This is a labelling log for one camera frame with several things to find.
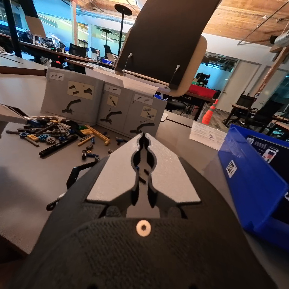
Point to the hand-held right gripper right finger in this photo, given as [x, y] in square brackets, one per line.
[173, 178]

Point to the black angled lego assembly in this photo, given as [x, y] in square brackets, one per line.
[76, 171]

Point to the printed paper sheet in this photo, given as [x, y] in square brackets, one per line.
[207, 134]

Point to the black mesh chair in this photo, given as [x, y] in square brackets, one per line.
[266, 115]

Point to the red plastic bin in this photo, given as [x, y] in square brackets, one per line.
[201, 90]

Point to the white paper pages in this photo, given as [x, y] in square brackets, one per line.
[135, 82]

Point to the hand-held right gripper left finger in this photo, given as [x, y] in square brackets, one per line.
[115, 176]

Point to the blue plastic bin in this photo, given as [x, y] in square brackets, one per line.
[248, 180]

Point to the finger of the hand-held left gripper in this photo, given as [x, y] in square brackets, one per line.
[11, 118]
[13, 109]

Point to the pile of lego beams and gears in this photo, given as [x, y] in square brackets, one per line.
[58, 145]

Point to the tan cardboard sign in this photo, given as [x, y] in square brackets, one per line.
[35, 26]

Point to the black floor lamp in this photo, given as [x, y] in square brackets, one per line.
[123, 10]

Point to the scattered small lego pins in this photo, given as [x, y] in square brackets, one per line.
[84, 154]

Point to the orange traffic cone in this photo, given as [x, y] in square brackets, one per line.
[210, 114]

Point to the dark book stand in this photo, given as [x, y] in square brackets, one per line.
[162, 45]

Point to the black computer monitor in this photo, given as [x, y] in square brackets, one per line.
[78, 50]

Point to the dark cardboard box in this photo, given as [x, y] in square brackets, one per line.
[271, 153]

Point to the white door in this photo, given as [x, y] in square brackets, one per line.
[237, 83]

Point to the grey lego instruction booklet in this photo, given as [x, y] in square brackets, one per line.
[90, 106]

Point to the long wooden desk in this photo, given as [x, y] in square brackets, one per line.
[56, 55]

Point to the blue lego connector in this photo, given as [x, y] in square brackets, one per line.
[33, 122]

